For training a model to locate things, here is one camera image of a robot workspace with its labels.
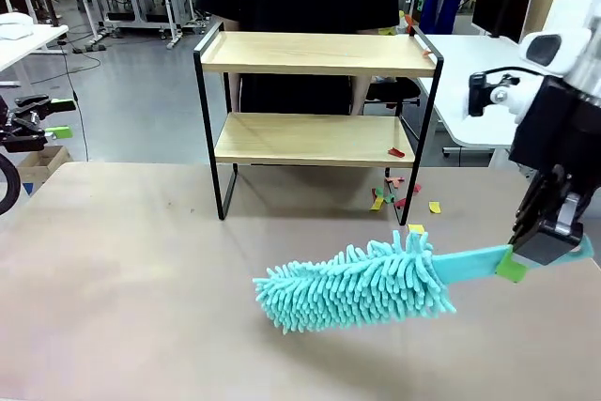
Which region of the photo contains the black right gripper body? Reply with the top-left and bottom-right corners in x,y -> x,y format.
508,75 -> 601,198

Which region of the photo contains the white cloth bundle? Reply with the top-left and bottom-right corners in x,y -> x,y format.
0,11 -> 35,40

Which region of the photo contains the white table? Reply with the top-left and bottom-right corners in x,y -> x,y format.
0,23 -> 69,74

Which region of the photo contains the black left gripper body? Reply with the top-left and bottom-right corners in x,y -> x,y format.
0,96 -> 43,153

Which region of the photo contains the white curved-edge desk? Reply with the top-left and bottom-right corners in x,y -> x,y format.
416,34 -> 534,170

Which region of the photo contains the teal microfiber duster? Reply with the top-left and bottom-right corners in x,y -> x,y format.
252,230 -> 595,335

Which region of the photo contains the black camera white mount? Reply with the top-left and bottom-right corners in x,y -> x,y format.
467,66 -> 537,126

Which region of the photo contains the black corrugated cable hose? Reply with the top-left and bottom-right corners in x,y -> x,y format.
0,152 -> 23,215

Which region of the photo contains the open cardboard box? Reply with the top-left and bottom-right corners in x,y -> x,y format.
17,145 -> 72,184

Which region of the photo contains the black frame wooden two-tier shelf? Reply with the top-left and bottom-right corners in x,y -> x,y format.
193,20 -> 445,227

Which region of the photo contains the black power strip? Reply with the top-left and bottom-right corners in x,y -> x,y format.
69,41 -> 107,54

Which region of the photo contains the black office chair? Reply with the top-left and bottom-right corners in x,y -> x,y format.
364,75 -> 423,115

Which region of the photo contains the person's right forearm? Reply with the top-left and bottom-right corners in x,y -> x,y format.
220,18 -> 243,114

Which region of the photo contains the thin black floor cable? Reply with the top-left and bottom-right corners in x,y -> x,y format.
56,38 -> 102,162

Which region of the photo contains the black computer monitor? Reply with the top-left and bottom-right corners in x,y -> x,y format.
471,0 -> 536,44

